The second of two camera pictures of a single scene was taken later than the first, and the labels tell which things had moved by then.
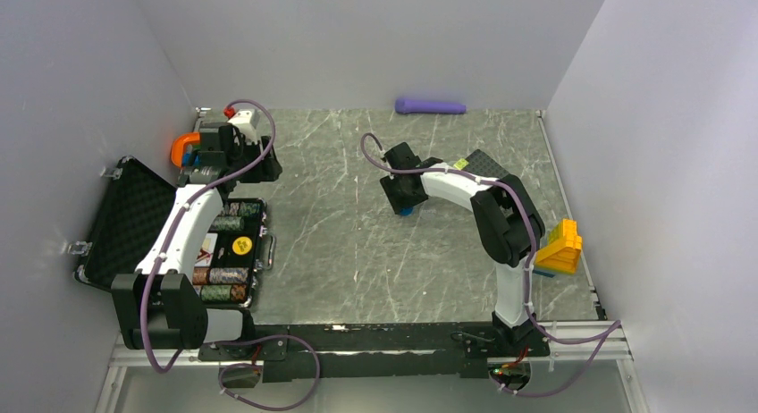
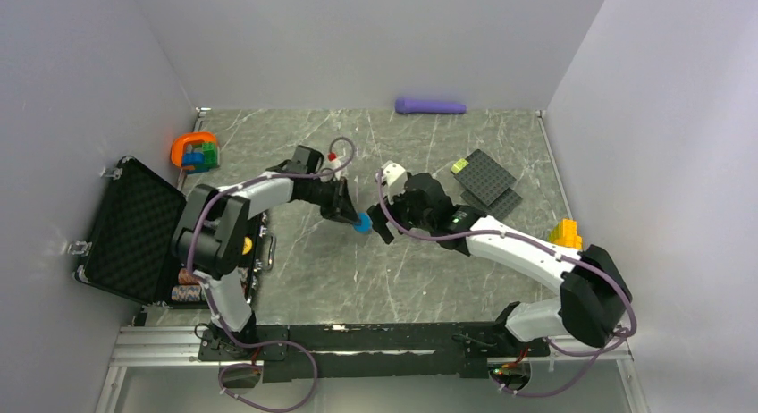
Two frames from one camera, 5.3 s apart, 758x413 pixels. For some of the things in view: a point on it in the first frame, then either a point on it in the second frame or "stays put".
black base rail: [302, 351] stays put
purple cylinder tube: [423, 106] stays put
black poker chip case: [237, 252] stays put
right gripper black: [389, 185] -> [380, 222]
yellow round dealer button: [242, 245] stays put
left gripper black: [267, 170] -> [340, 206]
